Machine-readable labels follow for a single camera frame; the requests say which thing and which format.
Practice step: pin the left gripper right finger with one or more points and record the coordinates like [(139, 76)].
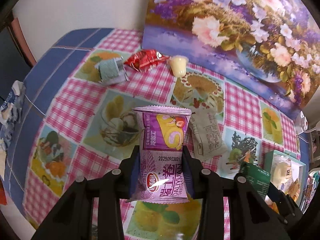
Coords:
[(249, 215)]

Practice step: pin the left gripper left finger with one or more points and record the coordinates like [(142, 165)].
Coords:
[(71, 217)]

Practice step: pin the dark green snack pack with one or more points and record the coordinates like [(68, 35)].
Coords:
[(258, 178)]

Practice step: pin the round bread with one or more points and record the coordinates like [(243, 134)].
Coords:
[(281, 172)]

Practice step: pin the beige paper snack pack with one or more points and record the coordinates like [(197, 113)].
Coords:
[(206, 135)]

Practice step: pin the purple swiss roll pack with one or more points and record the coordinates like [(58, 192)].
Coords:
[(161, 177)]

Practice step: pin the light green wafer pack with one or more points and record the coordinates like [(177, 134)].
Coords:
[(112, 71)]

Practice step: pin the yellow pudding cup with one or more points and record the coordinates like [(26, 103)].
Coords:
[(178, 65)]

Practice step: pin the red Kiss candy pack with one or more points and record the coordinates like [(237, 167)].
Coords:
[(144, 60)]

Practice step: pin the orange bread pack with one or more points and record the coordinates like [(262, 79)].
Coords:
[(294, 190)]

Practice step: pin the clutter of colourful items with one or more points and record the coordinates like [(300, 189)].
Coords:
[(309, 192)]

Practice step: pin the white teal tray box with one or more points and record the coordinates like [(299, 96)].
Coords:
[(298, 169)]

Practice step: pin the white power adapter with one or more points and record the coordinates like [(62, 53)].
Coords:
[(301, 123)]

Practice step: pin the pink checkered tablecloth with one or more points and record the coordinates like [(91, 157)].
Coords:
[(72, 125)]

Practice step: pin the flower painting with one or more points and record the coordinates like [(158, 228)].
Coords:
[(268, 46)]

